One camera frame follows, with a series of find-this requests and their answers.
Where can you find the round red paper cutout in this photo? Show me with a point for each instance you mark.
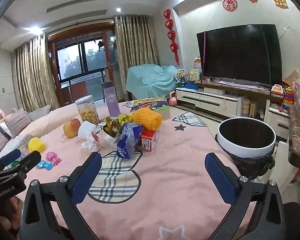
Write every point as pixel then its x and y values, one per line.
pixel 230 4

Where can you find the teal cover cloth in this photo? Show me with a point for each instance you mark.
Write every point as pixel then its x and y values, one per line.
pixel 150 80

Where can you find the ceiling lamp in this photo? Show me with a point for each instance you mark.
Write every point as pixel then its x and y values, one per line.
pixel 32 30

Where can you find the wooden framed glass door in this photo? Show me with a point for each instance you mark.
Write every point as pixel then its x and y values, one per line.
pixel 75 60

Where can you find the red white carton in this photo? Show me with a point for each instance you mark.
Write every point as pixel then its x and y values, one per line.
pixel 150 140

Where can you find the ceiling air vent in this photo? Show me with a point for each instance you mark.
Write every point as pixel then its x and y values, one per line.
pixel 76 3

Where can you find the small pink toy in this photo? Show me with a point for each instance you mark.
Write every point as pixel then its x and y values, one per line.
pixel 52 157

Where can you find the yellow basket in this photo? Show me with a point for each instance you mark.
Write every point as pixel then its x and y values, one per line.
pixel 253 109

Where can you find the white trash bin black bag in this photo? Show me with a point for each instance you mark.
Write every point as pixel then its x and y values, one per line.
pixel 240 150

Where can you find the pink plastic toy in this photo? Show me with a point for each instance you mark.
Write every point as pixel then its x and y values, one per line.
pixel 294 85

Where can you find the grey sofa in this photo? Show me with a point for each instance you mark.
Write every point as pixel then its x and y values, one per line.
pixel 40 112

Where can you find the blue snack wrapper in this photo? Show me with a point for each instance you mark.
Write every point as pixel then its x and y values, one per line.
pixel 127 140

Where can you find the pink kettlebell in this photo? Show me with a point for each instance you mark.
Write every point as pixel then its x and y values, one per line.
pixel 173 101

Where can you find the white television cabinet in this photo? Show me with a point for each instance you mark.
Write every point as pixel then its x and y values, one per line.
pixel 210 102

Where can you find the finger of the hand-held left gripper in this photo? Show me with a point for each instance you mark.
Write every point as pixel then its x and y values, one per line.
pixel 8 157
pixel 27 161

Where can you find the clear jar of snacks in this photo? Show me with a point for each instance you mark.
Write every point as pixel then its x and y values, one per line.
pixel 88 113

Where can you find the purple water bottle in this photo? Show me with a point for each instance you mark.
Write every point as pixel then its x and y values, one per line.
pixel 110 100

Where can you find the orange foam fruit net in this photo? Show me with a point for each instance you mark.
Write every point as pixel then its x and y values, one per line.
pixel 147 118

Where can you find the black flat television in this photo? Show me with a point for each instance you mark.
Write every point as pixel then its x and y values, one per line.
pixel 240 55

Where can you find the white foam fruit net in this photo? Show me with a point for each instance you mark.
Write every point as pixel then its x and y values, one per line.
pixel 86 128

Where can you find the toy cash register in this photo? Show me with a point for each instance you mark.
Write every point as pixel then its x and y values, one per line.
pixel 277 89

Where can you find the blue candy wrapper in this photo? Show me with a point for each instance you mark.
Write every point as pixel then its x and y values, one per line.
pixel 45 165

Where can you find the colourful cartoon puzzle box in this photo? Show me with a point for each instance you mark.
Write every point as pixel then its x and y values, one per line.
pixel 155 103

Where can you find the brown marble counter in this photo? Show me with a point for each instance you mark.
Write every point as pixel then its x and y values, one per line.
pixel 298 142

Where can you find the white red crumpled wrapper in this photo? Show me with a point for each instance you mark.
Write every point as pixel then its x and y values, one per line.
pixel 91 142

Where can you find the brown cardboard piece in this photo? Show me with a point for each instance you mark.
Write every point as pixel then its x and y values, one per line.
pixel 291 76

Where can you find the pink toy house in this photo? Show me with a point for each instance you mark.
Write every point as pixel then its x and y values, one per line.
pixel 197 63

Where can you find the green cube toy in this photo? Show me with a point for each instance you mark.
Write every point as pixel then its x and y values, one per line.
pixel 195 75

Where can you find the ferris wheel toy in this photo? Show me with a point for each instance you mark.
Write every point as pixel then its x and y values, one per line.
pixel 181 75

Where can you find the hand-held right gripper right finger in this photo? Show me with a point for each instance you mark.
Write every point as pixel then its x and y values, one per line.
pixel 220 177

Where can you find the gold red wall decoration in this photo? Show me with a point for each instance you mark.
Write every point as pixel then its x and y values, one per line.
pixel 280 0

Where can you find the person's left hand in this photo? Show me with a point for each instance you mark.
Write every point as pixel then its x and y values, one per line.
pixel 15 210

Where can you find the yellow stacked containers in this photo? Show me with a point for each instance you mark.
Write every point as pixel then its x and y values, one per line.
pixel 245 107

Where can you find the yellow snack packet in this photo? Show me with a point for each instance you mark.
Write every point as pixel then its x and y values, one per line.
pixel 125 118

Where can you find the red yellow apple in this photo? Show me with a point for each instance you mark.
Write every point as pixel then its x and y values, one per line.
pixel 71 128

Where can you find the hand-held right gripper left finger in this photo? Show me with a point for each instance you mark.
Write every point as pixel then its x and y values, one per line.
pixel 87 177

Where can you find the beige patterned curtain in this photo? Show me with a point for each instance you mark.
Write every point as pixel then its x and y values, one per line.
pixel 32 75
pixel 135 42

